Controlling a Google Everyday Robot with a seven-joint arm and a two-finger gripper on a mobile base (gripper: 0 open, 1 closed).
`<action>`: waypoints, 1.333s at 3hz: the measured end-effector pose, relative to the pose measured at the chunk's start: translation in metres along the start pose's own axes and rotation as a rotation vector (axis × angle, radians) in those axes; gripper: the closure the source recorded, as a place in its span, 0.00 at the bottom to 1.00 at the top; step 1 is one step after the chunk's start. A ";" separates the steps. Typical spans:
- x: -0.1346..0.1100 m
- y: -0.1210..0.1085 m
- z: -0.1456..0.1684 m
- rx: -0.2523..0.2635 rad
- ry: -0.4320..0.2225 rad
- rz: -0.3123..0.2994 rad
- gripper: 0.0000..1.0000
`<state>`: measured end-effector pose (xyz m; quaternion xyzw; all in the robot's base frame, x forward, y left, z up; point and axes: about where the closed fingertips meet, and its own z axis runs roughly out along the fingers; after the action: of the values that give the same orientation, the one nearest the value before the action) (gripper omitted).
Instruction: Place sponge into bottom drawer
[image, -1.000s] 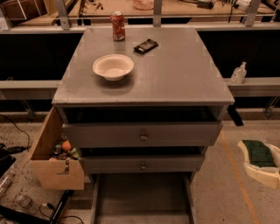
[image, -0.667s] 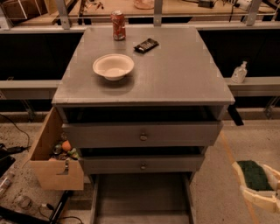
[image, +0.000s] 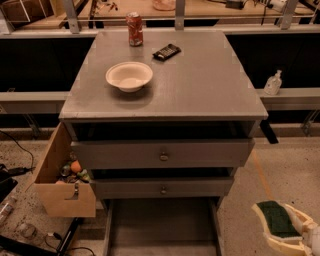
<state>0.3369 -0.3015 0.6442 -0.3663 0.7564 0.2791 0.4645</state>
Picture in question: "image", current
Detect green and yellow sponge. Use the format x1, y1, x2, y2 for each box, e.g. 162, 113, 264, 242
256, 201, 300, 238

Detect black metal stand base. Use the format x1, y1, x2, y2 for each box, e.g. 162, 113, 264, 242
0, 218, 83, 256

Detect grey top drawer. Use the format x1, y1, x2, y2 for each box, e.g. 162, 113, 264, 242
71, 139, 254, 169

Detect black power cable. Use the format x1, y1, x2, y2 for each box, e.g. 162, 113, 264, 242
0, 129, 36, 177

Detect black snack bar wrapper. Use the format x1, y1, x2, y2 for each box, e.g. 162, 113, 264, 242
153, 44, 181, 62

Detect orange fruit in box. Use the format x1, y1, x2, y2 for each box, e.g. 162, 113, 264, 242
70, 160, 82, 173

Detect cardboard box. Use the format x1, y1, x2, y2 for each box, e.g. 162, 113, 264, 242
34, 123, 96, 217

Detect grey wooden drawer cabinet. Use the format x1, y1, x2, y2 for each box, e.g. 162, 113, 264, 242
58, 29, 270, 256

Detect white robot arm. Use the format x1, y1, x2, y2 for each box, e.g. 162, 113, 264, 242
252, 201, 320, 256

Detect grey open bottom drawer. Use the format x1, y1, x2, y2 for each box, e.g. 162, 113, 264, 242
103, 198, 226, 256

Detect glass jar on floor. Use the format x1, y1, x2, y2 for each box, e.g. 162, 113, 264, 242
19, 223, 37, 240

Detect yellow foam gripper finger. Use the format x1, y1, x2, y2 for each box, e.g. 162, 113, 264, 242
284, 204, 315, 234
252, 203, 305, 256

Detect clear plastic bottle on floor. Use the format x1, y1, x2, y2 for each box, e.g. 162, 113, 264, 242
0, 195, 17, 225

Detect grey middle drawer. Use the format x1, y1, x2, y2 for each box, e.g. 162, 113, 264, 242
91, 177, 234, 199

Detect clear hand sanitizer bottle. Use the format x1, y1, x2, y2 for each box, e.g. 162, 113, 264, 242
264, 70, 282, 96

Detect white paper bowl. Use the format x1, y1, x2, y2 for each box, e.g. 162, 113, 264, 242
105, 62, 153, 93

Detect orange soda can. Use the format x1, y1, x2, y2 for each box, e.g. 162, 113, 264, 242
126, 12, 143, 47

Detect metal can in box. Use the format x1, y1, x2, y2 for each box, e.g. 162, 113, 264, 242
60, 164, 71, 177

